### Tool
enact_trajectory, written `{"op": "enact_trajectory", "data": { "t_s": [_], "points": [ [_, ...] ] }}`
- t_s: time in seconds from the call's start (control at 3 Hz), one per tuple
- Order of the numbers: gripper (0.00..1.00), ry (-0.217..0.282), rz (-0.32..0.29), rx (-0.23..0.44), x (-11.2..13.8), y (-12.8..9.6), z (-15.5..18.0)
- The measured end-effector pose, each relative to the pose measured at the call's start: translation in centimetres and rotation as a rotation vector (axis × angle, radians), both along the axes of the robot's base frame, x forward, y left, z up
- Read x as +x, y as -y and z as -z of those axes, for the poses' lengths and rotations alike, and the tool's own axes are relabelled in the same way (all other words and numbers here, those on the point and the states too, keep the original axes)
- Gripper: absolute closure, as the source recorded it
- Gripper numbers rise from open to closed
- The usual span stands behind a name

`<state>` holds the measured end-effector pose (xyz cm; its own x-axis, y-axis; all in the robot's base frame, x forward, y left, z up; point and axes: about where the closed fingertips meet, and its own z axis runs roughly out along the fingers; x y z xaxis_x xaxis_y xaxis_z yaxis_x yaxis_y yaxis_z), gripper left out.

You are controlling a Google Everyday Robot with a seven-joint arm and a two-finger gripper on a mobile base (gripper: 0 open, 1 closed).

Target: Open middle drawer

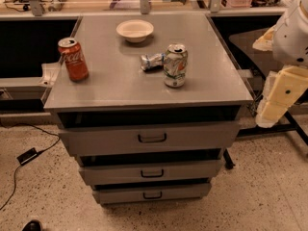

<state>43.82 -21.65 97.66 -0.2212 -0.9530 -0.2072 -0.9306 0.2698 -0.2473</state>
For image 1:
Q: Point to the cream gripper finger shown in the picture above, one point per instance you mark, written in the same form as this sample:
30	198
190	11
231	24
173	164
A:
281	91
264	42

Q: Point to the grey drawer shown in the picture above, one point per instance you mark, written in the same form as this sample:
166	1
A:
156	193
123	174
149	138

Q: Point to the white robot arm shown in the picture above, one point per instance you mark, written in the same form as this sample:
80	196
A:
288	42

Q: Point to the grey drawer cabinet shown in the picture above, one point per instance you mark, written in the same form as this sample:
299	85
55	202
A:
119	93

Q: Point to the grey bottom drawer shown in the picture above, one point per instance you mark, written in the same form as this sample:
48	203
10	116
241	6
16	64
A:
156	193

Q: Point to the grey top drawer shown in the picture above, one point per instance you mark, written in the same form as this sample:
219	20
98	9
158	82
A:
149	138

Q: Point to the black side table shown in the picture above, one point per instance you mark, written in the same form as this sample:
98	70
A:
259	64

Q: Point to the white green soda can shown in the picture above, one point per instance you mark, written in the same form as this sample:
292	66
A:
175	65

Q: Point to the crushed silver can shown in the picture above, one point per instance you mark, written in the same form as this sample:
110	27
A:
149	62

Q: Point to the white paper bowl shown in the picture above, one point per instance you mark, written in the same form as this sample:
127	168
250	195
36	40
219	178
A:
135	30

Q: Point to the orange soda can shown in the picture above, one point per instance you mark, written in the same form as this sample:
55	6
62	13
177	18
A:
71	51

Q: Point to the black power adapter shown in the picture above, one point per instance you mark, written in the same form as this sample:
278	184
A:
27	156

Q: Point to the black shoe tip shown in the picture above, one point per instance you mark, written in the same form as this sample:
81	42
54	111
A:
33	225

